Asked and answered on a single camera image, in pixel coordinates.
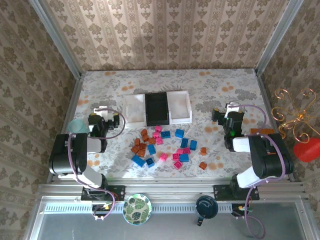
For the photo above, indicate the white plastic bin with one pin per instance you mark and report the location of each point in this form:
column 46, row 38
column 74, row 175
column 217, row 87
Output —
column 180, row 105
column 135, row 110

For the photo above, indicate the orange lego brick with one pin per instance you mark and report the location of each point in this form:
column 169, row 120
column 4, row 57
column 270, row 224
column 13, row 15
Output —
column 137, row 142
column 143, row 132
column 135, row 149
column 152, row 140
column 203, row 151
column 203, row 165
column 145, row 138
column 141, row 153
column 143, row 146

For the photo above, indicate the long blue lego brick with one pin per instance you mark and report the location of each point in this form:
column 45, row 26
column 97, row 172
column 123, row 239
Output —
column 138, row 160

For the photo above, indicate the pink lego brick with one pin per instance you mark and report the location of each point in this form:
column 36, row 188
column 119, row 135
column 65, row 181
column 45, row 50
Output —
column 186, row 150
column 176, row 156
column 156, row 135
column 179, row 151
column 159, row 141
column 178, row 164
column 158, row 129
column 163, row 156

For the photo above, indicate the black plastic bin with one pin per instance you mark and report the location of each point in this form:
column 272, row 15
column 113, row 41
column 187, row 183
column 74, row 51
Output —
column 157, row 110

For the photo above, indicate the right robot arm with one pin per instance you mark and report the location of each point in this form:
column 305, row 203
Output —
column 270, row 155

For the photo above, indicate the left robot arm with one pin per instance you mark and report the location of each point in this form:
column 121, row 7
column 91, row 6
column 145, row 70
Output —
column 60, row 155

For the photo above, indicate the teal plastic cup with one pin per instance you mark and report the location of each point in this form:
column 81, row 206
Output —
column 76, row 126

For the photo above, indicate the orange flat board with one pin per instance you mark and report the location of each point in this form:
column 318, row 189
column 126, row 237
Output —
column 261, row 131

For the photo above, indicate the red heart decoration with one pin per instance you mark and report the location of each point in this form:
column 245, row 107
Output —
column 307, row 151

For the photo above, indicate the black electronics box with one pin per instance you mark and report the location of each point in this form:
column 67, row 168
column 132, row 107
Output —
column 100, row 207

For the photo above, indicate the leaf pattern plate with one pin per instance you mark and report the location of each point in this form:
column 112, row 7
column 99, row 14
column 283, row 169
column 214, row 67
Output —
column 137, row 209

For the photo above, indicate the dark blue mug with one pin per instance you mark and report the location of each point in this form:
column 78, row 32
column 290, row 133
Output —
column 206, row 207

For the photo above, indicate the grey metal lower shelf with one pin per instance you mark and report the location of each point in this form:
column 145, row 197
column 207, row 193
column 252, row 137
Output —
column 175, row 230

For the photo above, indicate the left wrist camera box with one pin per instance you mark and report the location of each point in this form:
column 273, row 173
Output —
column 103, row 113

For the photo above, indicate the aluminium side rail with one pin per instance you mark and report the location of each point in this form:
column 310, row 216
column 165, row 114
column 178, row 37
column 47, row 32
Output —
column 73, row 100
column 265, row 100

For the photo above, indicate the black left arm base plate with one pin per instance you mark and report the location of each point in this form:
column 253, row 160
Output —
column 120, row 192

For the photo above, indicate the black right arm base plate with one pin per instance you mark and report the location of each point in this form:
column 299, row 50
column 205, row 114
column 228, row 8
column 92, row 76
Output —
column 220, row 192

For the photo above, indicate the aluminium table edge rail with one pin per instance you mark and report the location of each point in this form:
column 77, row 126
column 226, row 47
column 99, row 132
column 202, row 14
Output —
column 170, row 190

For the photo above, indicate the aluminium frame post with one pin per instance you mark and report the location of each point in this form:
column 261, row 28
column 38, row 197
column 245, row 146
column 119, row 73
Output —
column 58, row 40
column 277, row 37

